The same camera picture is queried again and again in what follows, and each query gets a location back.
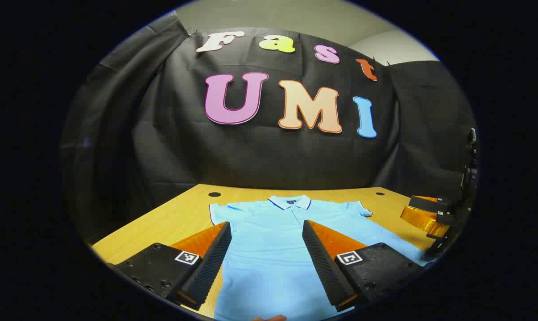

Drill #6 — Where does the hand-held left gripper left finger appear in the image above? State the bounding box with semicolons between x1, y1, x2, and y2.
106;222;232;311

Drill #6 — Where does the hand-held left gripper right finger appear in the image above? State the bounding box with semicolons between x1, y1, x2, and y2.
302;219;423;313

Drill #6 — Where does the light blue polo T-shirt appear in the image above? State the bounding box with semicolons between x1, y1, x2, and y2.
209;195;435;321

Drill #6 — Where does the black backdrop cloth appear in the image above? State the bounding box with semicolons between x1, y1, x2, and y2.
60;11;478;246

